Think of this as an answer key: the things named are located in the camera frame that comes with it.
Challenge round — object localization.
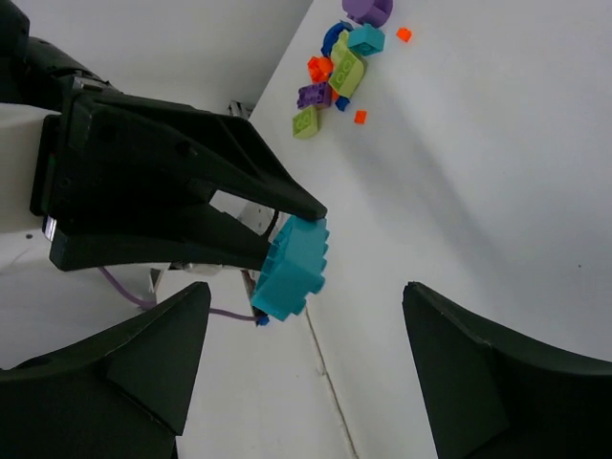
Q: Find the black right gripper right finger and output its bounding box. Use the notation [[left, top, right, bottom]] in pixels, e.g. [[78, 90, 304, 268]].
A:
[[403, 282, 611, 458]]

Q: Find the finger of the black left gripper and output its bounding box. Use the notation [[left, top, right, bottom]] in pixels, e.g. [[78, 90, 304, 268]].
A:
[[92, 94, 327, 221]]

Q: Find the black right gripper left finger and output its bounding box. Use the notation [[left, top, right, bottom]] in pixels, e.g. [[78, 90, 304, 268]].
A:
[[1, 282, 211, 458]]

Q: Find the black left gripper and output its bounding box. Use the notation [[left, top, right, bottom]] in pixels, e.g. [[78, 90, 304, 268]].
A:
[[31, 78, 271, 272]]

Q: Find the large teal lego brick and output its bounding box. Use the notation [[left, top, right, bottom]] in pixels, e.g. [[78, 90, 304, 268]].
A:
[[251, 216, 330, 321]]

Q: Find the purple stepped lego brick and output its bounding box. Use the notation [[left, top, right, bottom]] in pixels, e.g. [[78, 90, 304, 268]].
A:
[[296, 81, 332, 110]]

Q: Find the small teal lego brick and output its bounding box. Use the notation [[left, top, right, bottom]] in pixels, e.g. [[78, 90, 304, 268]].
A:
[[347, 24, 385, 56]]

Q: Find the purple round lego piece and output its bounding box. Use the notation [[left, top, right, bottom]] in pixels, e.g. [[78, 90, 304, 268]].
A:
[[341, 0, 394, 28]]

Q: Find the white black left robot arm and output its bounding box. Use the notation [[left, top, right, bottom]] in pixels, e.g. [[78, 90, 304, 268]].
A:
[[1, 1, 327, 272]]

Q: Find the light green lego brick low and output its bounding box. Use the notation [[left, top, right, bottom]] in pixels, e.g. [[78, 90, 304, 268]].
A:
[[292, 105, 319, 140]]

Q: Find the small blue lego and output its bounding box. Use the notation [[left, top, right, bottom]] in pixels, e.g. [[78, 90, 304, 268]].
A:
[[335, 96, 351, 112]]

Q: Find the orange round lego piece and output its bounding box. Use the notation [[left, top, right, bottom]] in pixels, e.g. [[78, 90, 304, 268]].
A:
[[307, 55, 334, 83]]

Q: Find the small orange flat lego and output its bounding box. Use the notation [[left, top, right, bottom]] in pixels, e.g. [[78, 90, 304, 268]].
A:
[[396, 27, 413, 43], [354, 110, 368, 124]]

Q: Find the light green lego brick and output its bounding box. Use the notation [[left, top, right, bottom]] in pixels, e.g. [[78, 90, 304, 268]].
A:
[[328, 39, 365, 98]]

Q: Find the blue arch lego piece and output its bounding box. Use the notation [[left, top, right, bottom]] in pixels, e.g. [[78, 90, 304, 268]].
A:
[[320, 21, 353, 57]]

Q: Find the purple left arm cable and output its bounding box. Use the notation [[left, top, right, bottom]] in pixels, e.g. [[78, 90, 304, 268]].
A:
[[98, 266, 262, 324]]

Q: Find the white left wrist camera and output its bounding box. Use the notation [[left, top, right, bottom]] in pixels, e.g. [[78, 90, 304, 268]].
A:
[[0, 102, 57, 233]]

